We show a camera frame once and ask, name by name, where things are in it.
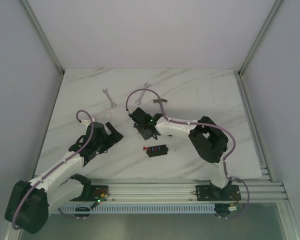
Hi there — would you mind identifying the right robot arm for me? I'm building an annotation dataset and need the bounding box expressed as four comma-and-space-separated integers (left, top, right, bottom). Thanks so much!
128, 107, 231, 201

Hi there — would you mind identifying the black fuse box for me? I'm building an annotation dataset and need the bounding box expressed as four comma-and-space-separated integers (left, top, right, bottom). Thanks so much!
146, 144, 169, 158

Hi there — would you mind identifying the left silver wrench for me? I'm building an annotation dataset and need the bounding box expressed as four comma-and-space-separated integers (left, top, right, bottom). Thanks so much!
102, 88, 117, 108

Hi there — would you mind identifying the aluminium frame post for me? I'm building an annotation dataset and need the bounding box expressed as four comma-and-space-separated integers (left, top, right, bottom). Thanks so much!
20, 0, 65, 76
238, 0, 285, 77

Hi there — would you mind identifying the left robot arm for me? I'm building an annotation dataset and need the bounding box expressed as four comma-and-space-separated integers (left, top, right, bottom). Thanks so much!
4, 122, 123, 234

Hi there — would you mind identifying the black handled claw hammer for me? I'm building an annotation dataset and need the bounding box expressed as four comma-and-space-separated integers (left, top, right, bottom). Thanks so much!
153, 98, 168, 104

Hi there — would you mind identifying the silver wrench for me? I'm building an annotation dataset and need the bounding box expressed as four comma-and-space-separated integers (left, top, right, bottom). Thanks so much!
135, 82, 151, 105
102, 88, 117, 108

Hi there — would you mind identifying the grey slotted cable duct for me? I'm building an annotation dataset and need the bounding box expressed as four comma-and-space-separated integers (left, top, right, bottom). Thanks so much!
55, 203, 216, 215

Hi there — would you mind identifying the right silver wrench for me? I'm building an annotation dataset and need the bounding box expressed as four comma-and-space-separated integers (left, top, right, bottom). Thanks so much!
135, 82, 151, 105

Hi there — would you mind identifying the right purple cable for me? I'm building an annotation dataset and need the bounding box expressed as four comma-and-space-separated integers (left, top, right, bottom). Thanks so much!
125, 88, 251, 221

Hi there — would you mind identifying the left aluminium frame post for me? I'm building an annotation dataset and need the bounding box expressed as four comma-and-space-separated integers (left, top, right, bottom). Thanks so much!
20, 0, 65, 76

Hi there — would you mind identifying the clear fuse box lid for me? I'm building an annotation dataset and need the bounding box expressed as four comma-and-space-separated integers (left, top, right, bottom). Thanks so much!
103, 112, 113, 124

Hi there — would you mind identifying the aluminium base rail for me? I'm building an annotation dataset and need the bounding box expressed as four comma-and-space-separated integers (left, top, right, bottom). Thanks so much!
92, 178, 288, 204

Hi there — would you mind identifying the right aluminium frame post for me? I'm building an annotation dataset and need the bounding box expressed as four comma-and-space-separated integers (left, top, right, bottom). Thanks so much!
238, 0, 285, 77

